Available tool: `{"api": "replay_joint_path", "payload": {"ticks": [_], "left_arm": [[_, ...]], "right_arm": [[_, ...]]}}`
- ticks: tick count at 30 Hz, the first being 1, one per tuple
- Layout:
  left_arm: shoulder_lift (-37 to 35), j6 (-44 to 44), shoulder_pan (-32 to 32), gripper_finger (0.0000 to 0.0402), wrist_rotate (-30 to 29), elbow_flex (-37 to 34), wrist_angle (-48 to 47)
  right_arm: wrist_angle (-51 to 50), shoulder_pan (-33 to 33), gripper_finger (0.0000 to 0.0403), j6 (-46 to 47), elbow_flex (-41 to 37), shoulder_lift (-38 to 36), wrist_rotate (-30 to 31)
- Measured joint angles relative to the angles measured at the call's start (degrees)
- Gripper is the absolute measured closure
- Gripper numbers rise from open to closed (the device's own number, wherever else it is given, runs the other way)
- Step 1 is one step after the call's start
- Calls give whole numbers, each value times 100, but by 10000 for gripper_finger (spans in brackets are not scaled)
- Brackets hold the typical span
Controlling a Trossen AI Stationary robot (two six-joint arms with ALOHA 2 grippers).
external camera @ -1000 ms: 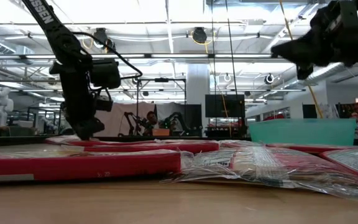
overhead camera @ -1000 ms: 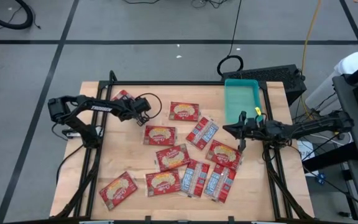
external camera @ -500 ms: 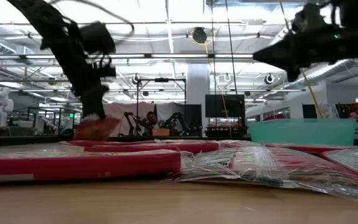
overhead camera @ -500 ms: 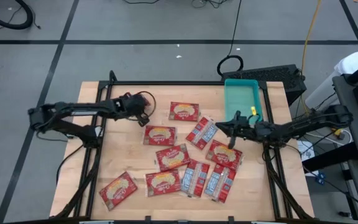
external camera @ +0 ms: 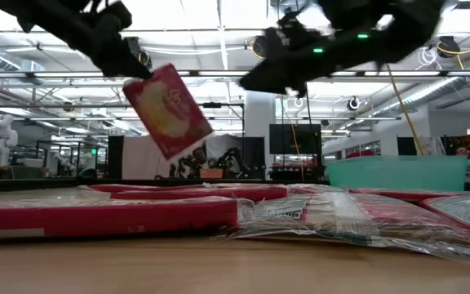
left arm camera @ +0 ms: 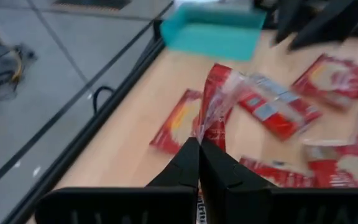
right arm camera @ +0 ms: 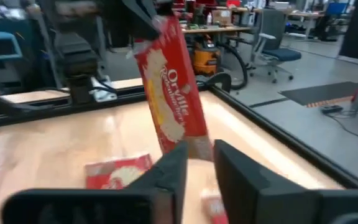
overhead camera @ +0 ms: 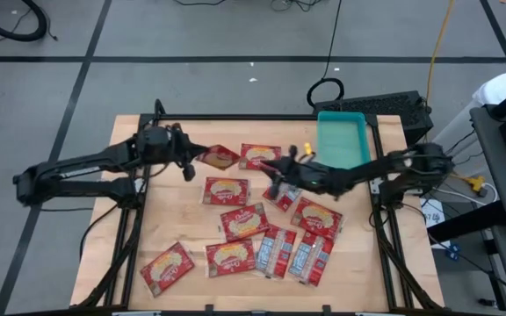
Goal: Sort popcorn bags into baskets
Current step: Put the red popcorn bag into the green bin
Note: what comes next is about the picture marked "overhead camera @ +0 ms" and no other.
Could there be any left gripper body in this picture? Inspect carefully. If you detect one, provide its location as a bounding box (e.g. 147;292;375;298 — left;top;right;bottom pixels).
141;127;195;167

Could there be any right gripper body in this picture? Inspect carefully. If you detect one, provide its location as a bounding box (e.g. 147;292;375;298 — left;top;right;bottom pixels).
278;154;331;194

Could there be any red Orville popcorn bag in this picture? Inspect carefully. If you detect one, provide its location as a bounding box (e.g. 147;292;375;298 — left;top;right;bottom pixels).
201;176;251;207
139;241;196;298
195;143;242;171
287;231;336;287
255;224;299;279
238;142;283;171
290;197;344;241
219;202;271;243
262;182;303;213
204;238;257;278

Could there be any teal plastic basket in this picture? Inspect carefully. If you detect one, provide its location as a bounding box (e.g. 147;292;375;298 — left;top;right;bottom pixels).
316;111;372;171

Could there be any black perforated equipment box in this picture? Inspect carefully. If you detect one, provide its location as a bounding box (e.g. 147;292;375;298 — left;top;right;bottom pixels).
313;90;434;146

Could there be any white paper sheet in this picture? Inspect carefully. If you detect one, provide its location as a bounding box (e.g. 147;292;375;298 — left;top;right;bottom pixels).
420;197;452;250

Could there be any small blue connector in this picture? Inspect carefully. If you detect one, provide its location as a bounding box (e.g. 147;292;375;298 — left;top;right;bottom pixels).
445;242;462;262

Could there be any white lined bin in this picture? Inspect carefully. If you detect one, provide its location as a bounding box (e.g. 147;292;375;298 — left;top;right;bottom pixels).
472;72;506;110

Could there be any black metal table frame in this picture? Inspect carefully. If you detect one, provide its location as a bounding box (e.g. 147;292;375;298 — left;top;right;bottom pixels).
75;98;445;313

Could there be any thin black floor cable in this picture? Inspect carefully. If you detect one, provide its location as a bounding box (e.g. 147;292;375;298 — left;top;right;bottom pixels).
78;202;120;261

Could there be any black looped cable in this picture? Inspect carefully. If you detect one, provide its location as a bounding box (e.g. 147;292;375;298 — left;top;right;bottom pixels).
306;0;345;110

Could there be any yellow cable plug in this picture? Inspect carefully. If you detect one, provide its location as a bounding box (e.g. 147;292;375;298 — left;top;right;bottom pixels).
463;174;488;193

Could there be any thick black hose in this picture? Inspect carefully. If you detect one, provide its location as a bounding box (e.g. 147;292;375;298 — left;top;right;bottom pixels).
0;0;48;44

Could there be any white cable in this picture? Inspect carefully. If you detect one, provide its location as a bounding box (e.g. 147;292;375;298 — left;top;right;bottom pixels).
430;182;500;207

